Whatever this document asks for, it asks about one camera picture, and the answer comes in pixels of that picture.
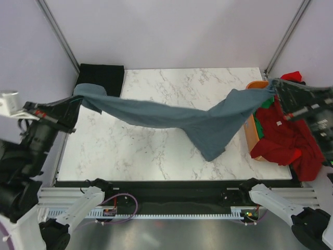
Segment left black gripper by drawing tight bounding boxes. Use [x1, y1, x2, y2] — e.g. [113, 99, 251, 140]
[21, 92, 85, 173]

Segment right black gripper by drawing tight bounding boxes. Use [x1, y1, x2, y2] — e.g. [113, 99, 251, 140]
[273, 76, 333, 164]

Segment blue-grey t shirt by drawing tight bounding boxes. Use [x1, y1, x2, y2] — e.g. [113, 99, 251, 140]
[73, 83, 275, 161]

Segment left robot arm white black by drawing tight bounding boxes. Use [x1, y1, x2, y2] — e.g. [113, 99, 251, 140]
[1, 95, 114, 249]

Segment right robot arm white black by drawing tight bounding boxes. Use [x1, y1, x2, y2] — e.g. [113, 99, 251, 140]
[238, 78, 332, 249]

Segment green t shirt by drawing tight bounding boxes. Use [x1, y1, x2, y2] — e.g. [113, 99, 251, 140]
[253, 97, 275, 139]

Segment red t shirt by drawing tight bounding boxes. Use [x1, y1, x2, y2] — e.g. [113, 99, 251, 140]
[251, 71, 327, 182]

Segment folded black t shirt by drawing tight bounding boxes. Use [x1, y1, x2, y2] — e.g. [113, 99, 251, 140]
[75, 64, 125, 97]

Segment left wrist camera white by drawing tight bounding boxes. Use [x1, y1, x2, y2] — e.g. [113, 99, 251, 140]
[1, 90, 29, 119]

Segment aluminium frame extrusion base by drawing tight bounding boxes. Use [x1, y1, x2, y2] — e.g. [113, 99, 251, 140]
[37, 187, 319, 208]

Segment right aluminium frame post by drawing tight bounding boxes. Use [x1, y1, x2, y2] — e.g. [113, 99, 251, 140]
[261, 0, 312, 79]

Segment aluminium frame post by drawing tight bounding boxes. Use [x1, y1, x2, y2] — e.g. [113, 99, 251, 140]
[36, 0, 80, 73]
[261, 0, 312, 79]

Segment white slotted cable duct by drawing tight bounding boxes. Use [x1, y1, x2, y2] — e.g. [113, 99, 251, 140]
[46, 206, 271, 221]

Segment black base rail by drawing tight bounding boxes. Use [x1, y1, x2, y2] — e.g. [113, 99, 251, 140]
[83, 178, 302, 216]

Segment left aluminium frame post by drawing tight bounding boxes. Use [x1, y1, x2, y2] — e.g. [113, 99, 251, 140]
[36, 0, 80, 73]

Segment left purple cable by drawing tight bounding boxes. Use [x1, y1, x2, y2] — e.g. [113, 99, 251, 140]
[0, 192, 140, 250]

